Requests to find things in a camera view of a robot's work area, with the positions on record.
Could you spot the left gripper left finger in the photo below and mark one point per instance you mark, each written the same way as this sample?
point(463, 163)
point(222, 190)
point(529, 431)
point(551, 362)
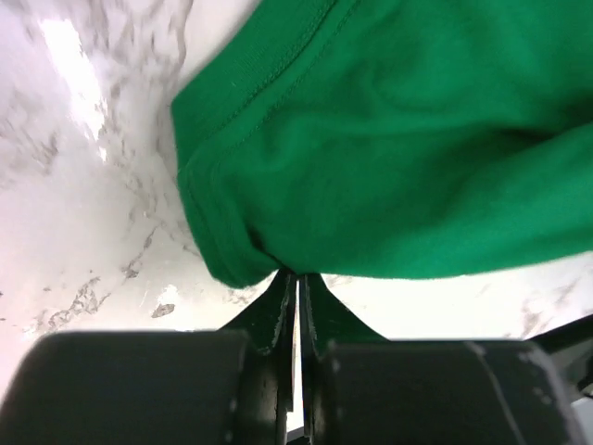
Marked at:
point(266, 372)

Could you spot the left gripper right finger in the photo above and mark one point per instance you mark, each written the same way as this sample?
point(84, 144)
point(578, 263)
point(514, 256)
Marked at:
point(324, 319)

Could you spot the green t shirt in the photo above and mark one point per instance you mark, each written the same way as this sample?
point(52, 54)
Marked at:
point(391, 139)

